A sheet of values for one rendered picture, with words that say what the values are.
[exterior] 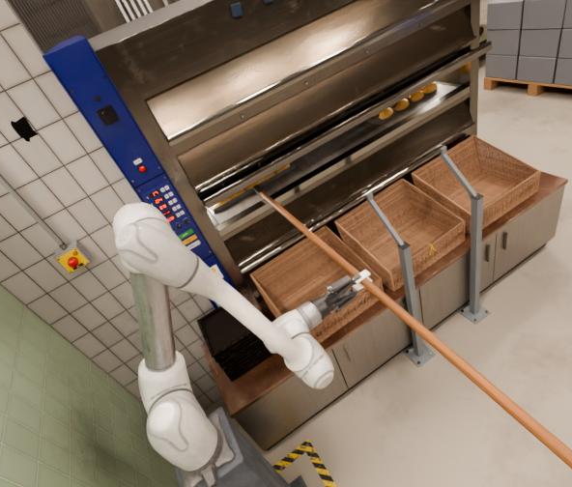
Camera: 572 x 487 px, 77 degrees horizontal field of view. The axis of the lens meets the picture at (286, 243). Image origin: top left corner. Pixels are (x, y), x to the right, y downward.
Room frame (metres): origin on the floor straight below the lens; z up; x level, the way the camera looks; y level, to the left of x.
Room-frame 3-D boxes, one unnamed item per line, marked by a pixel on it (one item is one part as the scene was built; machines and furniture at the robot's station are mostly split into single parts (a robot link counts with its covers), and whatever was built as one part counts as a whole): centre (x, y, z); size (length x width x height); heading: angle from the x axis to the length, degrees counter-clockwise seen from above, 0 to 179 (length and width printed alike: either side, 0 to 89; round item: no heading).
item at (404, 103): (2.41, -1.02, 1.21); 0.61 x 0.48 x 0.06; 14
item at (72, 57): (2.47, 0.68, 1.07); 1.93 x 0.16 x 2.15; 14
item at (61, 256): (1.42, 0.88, 1.46); 0.10 x 0.07 x 0.10; 104
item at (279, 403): (1.53, -0.53, 0.29); 2.42 x 0.56 x 0.58; 104
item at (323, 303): (0.85, -0.05, 1.20); 0.09 x 0.07 x 0.08; 104
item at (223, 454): (0.61, 0.52, 1.03); 0.22 x 0.18 x 0.06; 15
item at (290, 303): (1.43, -0.07, 0.72); 0.56 x 0.49 x 0.28; 106
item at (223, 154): (1.84, -0.56, 1.54); 1.79 x 0.11 x 0.19; 104
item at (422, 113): (1.86, -0.56, 1.16); 1.80 x 0.06 x 0.04; 104
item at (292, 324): (0.80, 0.12, 1.20); 0.16 x 0.13 x 0.11; 104
